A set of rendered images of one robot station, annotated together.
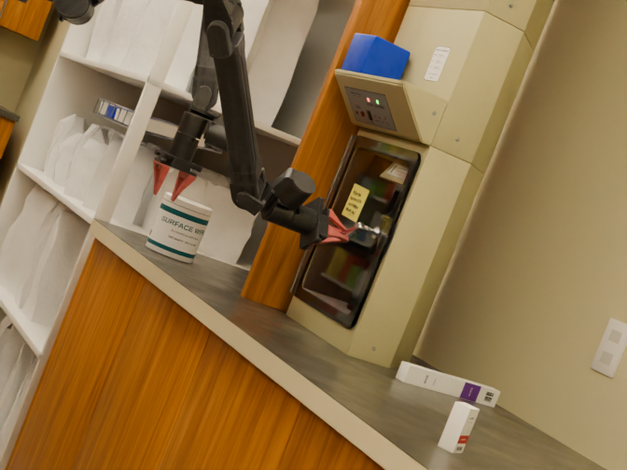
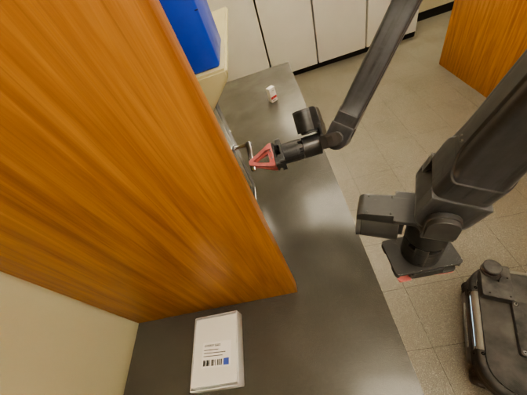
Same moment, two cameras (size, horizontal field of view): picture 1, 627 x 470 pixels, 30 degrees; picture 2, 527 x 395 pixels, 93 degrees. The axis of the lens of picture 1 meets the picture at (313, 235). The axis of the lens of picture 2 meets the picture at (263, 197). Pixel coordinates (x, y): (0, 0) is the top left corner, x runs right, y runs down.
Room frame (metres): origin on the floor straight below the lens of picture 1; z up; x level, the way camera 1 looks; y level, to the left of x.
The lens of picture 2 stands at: (2.93, 0.29, 1.63)
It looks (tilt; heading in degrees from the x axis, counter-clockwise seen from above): 48 degrees down; 221
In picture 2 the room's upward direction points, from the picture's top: 24 degrees counter-clockwise
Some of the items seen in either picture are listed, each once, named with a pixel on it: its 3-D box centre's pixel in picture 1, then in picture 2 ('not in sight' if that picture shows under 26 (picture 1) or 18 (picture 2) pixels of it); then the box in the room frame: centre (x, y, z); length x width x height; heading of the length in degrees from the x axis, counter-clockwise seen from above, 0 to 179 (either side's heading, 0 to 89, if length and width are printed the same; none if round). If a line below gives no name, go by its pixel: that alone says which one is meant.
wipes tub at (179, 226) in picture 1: (178, 228); not in sight; (3.01, 0.33, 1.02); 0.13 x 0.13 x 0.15
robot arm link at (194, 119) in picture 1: (194, 126); (424, 225); (2.69, 0.35, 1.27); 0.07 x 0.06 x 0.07; 92
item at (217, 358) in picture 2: not in sight; (218, 349); (2.95, -0.03, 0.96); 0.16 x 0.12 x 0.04; 29
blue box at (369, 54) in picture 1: (375, 61); (171, 28); (2.64, 0.01, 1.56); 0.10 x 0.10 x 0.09; 28
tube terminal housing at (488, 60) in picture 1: (423, 190); not in sight; (2.64, -0.19, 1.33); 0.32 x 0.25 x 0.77; 28
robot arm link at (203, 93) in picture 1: (214, 118); (401, 212); (2.70, 0.31, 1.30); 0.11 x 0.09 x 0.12; 92
